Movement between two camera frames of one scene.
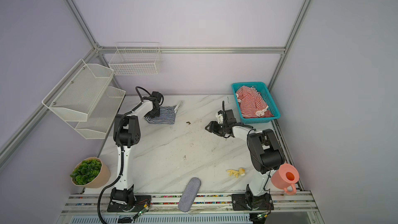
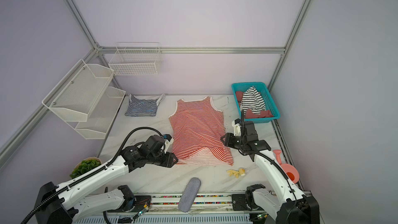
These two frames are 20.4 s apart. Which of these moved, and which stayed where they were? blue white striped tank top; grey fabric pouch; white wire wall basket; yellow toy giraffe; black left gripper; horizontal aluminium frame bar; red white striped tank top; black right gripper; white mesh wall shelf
Moved: red white striped tank top; blue white striped tank top; black right gripper; black left gripper
Stayed: horizontal aluminium frame bar; yellow toy giraffe; grey fabric pouch; white mesh wall shelf; white wire wall basket
